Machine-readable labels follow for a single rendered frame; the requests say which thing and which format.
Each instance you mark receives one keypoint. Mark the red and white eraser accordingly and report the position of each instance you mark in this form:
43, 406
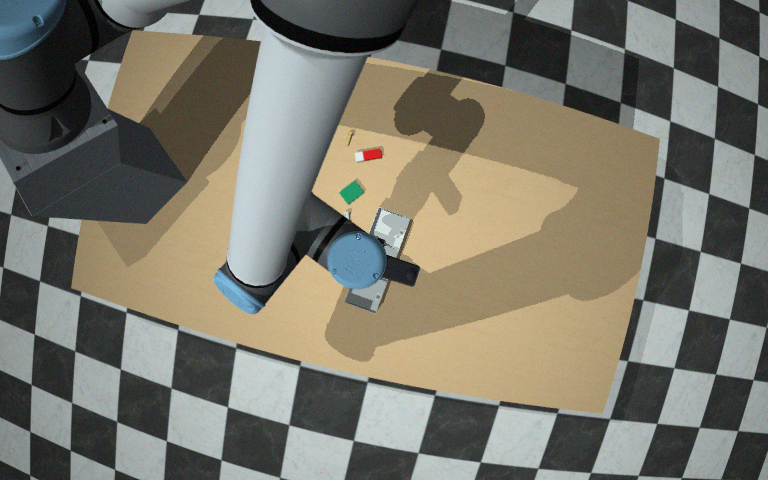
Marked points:
368, 155

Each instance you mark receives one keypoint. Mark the green rectangular block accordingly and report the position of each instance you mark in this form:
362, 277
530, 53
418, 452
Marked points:
351, 192

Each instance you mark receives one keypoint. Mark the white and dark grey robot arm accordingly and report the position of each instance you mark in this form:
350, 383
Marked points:
298, 96

